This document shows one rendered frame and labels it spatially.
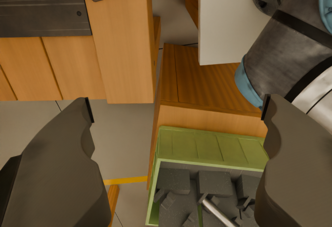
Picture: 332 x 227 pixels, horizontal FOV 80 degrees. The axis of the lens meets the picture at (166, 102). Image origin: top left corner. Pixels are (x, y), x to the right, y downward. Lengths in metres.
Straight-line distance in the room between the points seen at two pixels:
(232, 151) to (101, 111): 1.28
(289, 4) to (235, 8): 0.18
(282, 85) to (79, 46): 0.47
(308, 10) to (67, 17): 0.47
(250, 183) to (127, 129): 1.21
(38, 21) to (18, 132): 1.81
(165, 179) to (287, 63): 0.64
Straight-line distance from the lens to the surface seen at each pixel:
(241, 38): 0.56
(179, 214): 0.87
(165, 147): 0.69
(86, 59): 0.59
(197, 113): 0.75
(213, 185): 0.88
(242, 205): 0.91
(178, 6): 1.41
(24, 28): 0.61
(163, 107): 0.73
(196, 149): 0.71
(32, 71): 0.68
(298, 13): 0.37
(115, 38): 0.53
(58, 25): 0.57
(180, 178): 0.85
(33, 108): 2.03
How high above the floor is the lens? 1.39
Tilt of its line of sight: 57 degrees down
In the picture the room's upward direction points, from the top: 179 degrees counter-clockwise
